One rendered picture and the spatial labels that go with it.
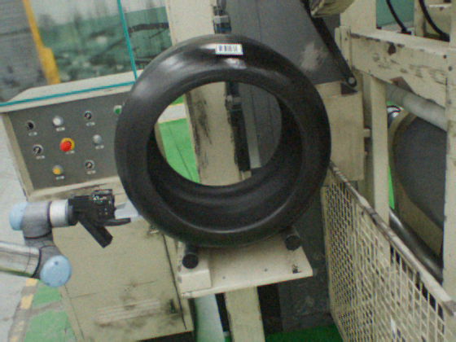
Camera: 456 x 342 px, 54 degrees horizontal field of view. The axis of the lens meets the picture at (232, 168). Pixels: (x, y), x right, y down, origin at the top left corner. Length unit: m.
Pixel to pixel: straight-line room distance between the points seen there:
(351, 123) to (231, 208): 0.46
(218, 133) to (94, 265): 0.92
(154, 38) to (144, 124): 9.02
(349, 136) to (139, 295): 1.20
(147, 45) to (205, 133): 8.65
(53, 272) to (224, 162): 0.64
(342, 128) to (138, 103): 0.68
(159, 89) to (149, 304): 1.33
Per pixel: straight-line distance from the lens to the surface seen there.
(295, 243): 1.23
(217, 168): 1.50
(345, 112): 1.45
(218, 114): 1.44
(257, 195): 1.42
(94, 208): 1.25
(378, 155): 1.55
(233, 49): 1.04
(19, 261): 1.20
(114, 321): 2.25
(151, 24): 10.04
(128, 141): 1.08
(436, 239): 2.12
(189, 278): 1.25
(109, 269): 2.08
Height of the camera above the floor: 1.55
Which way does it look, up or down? 22 degrees down
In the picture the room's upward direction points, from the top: 9 degrees counter-clockwise
